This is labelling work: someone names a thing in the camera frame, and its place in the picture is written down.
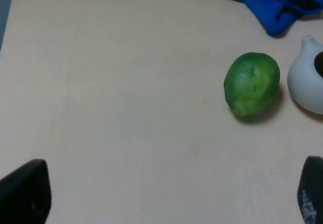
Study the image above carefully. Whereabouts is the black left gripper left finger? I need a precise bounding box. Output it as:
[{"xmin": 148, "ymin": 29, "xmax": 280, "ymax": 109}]
[{"xmin": 1, "ymin": 159, "xmax": 51, "ymax": 224}]

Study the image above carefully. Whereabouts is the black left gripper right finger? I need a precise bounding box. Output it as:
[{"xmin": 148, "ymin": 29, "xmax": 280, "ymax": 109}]
[{"xmin": 297, "ymin": 156, "xmax": 322, "ymax": 224}]

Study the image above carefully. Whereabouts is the beige ceramic teapot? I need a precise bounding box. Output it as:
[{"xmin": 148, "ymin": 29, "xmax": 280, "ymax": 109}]
[{"xmin": 287, "ymin": 36, "xmax": 322, "ymax": 115}]

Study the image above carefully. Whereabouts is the green lime fruit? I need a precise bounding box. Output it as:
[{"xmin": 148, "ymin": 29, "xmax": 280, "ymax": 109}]
[{"xmin": 224, "ymin": 52, "xmax": 280, "ymax": 117}]

